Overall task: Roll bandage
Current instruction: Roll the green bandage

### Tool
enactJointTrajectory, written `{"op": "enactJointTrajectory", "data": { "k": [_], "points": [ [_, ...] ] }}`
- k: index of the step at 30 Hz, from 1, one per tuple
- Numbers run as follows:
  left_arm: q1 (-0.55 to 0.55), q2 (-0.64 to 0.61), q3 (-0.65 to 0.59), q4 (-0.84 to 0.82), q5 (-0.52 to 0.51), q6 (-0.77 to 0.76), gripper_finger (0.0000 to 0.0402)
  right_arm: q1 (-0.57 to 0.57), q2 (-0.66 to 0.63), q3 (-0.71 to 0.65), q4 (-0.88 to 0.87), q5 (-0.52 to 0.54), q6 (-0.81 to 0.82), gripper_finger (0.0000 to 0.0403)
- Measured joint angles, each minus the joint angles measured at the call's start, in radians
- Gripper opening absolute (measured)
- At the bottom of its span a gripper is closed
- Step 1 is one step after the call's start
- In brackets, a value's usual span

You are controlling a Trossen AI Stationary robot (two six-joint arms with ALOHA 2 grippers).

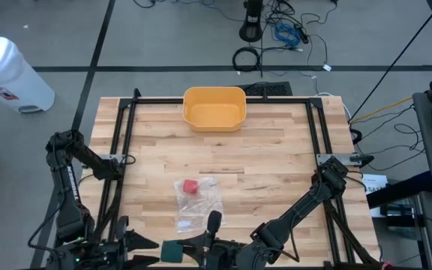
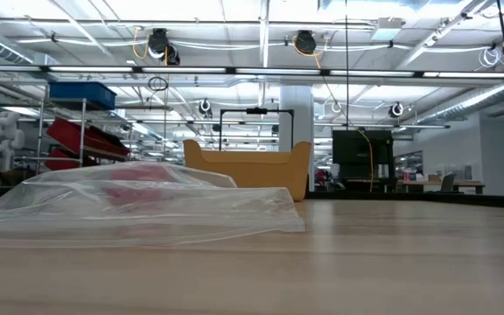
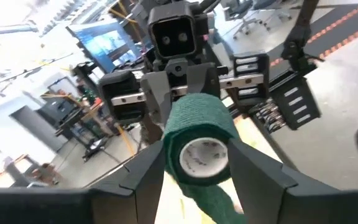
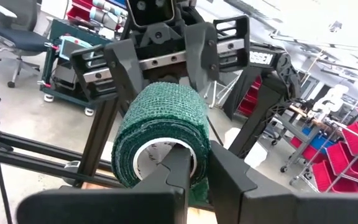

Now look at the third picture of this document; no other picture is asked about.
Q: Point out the black rolling stand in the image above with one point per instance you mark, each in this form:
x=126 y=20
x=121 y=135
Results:
x=73 y=124

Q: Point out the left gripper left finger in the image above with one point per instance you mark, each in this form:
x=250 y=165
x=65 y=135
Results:
x=145 y=180

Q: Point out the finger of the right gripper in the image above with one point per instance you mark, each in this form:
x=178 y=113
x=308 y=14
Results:
x=155 y=93
x=204 y=77

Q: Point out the black office chair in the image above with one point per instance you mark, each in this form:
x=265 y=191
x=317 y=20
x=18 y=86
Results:
x=238 y=7

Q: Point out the black slotted box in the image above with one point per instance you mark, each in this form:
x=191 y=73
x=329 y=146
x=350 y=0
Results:
x=294 y=102

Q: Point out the grey door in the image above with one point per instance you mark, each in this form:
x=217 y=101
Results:
x=36 y=127

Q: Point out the large display screen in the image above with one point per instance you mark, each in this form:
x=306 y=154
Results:
x=110 y=43

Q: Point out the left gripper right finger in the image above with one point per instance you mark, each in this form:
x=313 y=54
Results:
x=253 y=180

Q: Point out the dark green elastic bandage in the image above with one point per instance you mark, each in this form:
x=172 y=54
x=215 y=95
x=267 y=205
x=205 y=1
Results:
x=197 y=115

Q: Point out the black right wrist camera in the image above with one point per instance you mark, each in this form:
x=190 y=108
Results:
x=172 y=37

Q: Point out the black machine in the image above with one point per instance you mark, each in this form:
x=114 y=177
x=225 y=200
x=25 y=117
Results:
x=57 y=109

